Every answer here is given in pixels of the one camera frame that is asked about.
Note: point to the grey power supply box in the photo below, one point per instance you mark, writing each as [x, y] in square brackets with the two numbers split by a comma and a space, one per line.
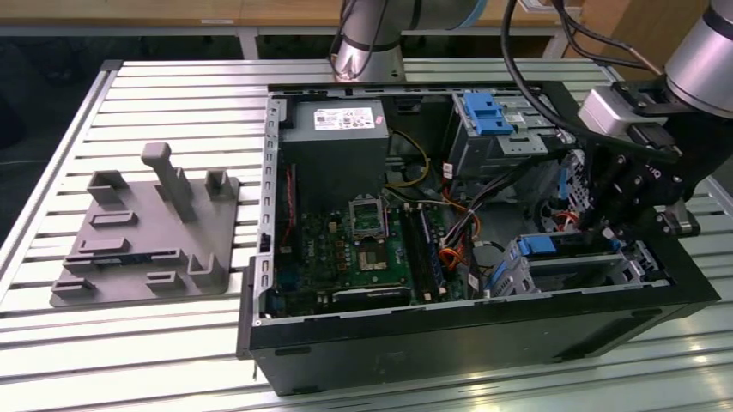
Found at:
[335, 167]

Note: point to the CPU socket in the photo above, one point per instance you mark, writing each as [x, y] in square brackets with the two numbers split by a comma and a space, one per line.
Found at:
[366, 214]

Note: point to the wooden cabinet panel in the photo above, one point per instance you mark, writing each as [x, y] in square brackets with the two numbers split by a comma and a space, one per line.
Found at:
[624, 26]

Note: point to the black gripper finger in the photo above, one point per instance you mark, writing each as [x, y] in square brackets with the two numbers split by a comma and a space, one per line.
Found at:
[633, 206]
[598, 184]

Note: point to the green motherboard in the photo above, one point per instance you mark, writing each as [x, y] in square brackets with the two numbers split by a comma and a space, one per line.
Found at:
[321, 257]

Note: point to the black graphics card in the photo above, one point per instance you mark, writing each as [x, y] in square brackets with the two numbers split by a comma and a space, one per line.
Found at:
[373, 296]

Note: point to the black open PC case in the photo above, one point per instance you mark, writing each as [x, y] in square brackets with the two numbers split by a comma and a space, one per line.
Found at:
[458, 347]

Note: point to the grey parts rack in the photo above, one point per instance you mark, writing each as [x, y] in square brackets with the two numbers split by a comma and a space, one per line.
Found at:
[143, 223]

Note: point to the wooden desk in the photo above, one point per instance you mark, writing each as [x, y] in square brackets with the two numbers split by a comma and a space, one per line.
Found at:
[115, 10]

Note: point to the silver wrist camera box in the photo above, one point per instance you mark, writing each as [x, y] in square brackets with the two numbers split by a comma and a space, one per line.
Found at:
[606, 111]

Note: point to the silver optical drive cage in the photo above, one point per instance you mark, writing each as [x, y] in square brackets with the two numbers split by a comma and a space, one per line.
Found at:
[516, 148]

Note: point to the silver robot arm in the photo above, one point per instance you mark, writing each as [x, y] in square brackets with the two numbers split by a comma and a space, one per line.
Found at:
[373, 38]

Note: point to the green RAM stick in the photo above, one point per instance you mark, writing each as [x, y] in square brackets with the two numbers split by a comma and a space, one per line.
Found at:
[123, 259]

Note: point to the blue plastic disk carrier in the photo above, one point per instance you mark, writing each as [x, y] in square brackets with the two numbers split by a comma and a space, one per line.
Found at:
[497, 274]

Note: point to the hard disk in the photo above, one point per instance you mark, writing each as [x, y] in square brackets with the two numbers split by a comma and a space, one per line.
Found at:
[538, 246]

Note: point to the blue plastic drive latch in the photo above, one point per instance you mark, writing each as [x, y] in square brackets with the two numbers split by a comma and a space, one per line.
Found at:
[486, 116]

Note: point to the black RAM slot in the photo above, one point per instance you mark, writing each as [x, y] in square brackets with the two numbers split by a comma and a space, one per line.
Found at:
[430, 249]
[414, 249]

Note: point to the silver metal disk bay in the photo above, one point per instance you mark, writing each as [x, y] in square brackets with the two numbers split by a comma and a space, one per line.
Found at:
[573, 268]

